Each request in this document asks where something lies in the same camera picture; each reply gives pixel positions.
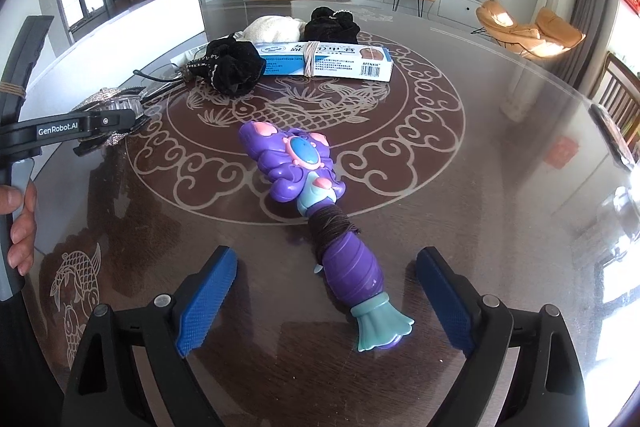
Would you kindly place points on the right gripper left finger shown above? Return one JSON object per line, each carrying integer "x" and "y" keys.
{"x": 105, "y": 387}

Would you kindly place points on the cream knitted pouch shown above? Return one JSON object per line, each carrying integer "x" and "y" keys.
{"x": 273, "y": 28}

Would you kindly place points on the white cardboard sorting box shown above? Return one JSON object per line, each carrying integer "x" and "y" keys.
{"x": 107, "y": 56}

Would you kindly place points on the orange lounge chair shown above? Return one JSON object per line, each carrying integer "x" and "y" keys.
{"x": 548, "y": 36}

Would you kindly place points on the wooden chair at right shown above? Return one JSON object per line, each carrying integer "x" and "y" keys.
{"x": 617, "y": 90}

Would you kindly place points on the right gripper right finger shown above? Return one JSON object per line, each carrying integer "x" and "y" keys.
{"x": 547, "y": 388}

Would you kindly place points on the black scrunchie with chain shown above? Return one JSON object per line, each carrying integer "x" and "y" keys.
{"x": 231, "y": 67}

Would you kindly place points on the person's left hand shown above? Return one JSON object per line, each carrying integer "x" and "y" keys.
{"x": 21, "y": 254}

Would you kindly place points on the blue white medicine box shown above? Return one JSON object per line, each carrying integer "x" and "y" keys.
{"x": 327, "y": 60}

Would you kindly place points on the black velvet scrunchie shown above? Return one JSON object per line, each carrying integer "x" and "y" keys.
{"x": 326, "y": 25}

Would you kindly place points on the purple mermaid toy wand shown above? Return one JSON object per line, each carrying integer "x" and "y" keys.
{"x": 299, "y": 166}

